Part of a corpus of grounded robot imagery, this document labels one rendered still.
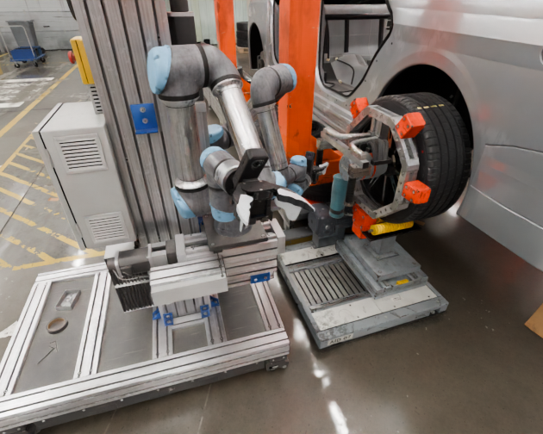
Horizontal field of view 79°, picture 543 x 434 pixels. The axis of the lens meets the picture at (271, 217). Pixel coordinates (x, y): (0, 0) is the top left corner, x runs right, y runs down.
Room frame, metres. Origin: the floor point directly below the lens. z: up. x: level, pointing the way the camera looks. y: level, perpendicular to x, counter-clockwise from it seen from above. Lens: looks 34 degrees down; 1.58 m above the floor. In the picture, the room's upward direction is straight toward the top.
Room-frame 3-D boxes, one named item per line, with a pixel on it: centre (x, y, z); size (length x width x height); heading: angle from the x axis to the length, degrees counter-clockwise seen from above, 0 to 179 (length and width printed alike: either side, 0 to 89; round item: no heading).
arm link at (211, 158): (0.77, 0.13, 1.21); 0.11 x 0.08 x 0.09; 31
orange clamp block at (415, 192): (1.27, -0.64, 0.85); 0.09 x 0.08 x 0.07; 18
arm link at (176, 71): (0.99, 0.27, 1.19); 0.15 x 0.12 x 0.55; 121
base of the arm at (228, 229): (1.06, 0.15, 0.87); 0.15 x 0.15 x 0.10
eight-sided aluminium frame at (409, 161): (1.57, -0.54, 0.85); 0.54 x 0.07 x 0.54; 18
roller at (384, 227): (1.49, -0.67, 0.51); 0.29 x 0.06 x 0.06; 108
